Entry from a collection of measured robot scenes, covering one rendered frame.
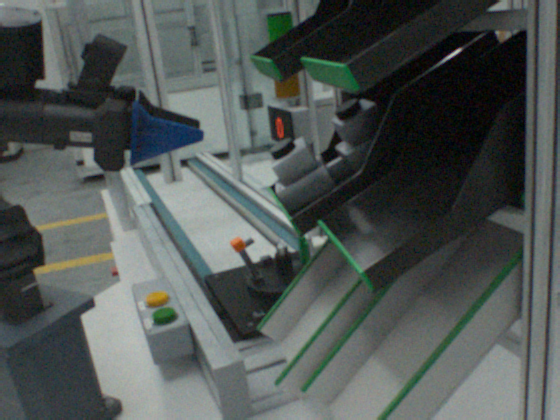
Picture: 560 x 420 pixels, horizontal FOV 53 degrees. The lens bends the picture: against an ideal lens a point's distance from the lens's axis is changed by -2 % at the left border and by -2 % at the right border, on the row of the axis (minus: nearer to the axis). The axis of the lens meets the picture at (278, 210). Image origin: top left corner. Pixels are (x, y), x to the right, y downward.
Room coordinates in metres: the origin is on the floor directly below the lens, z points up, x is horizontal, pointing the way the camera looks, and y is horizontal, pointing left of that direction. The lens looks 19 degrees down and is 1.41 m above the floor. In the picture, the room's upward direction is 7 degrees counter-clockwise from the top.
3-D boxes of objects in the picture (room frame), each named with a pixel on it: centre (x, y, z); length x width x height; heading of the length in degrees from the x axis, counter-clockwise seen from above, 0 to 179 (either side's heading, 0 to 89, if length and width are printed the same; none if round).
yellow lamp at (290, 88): (1.11, -0.05, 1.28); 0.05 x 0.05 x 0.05
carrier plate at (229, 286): (0.89, 0.00, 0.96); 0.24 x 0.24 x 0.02; 19
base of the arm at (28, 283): (0.72, 0.38, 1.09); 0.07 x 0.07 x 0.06; 56
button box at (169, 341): (0.90, 0.23, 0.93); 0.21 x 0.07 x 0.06; 19
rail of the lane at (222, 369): (1.10, 0.24, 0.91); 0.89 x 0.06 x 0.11; 19
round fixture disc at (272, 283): (0.89, 0.00, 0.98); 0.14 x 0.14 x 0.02
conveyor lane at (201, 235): (1.18, 0.08, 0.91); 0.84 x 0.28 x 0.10; 19
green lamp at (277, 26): (1.11, -0.05, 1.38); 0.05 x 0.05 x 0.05
